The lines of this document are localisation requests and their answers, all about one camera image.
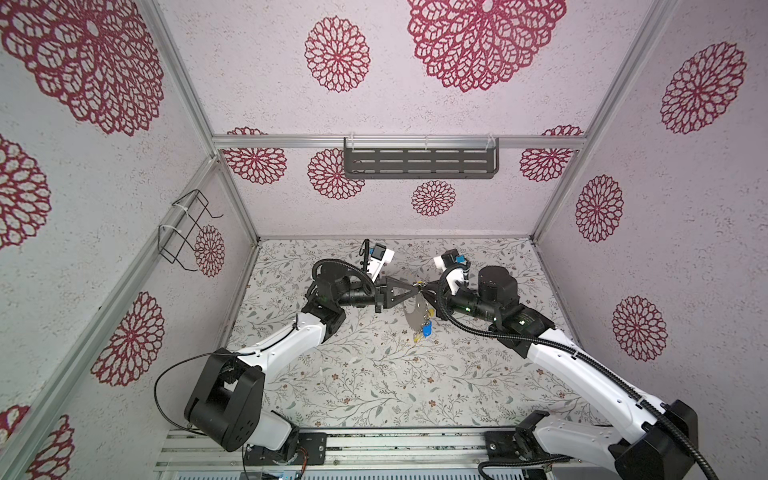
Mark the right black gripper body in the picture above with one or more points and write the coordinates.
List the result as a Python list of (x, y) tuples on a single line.
[(447, 302)]

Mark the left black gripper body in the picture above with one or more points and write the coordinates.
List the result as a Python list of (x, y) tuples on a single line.
[(380, 297)]

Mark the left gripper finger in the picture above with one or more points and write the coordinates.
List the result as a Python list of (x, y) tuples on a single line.
[(398, 295), (396, 284)]

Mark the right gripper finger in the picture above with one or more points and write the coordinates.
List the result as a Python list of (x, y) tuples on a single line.
[(429, 288), (431, 299)]

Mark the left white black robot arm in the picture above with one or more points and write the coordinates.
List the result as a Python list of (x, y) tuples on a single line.
[(226, 402)]

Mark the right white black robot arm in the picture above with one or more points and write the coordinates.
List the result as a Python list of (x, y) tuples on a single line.
[(645, 437)]

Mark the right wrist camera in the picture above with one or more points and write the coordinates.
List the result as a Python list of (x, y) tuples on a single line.
[(453, 264)]

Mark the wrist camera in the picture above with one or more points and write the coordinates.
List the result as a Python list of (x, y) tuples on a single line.
[(453, 264), (379, 256)]

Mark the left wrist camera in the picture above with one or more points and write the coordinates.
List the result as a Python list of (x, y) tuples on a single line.
[(379, 256)]

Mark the dark metal wall shelf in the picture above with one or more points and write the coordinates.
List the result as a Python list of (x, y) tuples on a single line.
[(424, 163)]

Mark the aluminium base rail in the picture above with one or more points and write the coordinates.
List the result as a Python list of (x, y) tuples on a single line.
[(331, 449)]

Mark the black wire wall rack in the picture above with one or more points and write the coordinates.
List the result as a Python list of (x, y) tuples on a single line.
[(178, 236)]

